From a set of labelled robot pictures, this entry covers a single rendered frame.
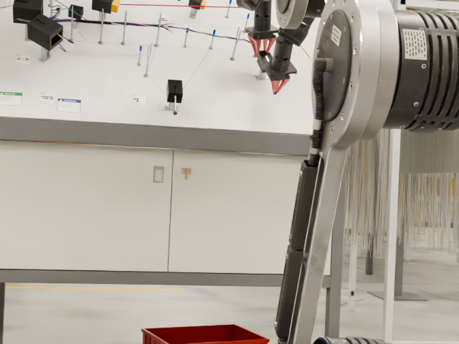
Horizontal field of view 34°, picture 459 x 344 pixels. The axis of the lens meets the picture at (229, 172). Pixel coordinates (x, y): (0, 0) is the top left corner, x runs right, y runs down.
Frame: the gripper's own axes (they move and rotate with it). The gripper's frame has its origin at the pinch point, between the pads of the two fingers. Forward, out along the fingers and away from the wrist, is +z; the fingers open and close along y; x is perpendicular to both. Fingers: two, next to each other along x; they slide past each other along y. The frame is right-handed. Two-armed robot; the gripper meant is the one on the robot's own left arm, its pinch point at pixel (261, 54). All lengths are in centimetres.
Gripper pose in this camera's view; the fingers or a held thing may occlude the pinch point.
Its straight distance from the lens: 259.6
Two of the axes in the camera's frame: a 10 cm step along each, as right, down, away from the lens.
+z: -0.2, 8.7, 4.9
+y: -9.1, 1.9, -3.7
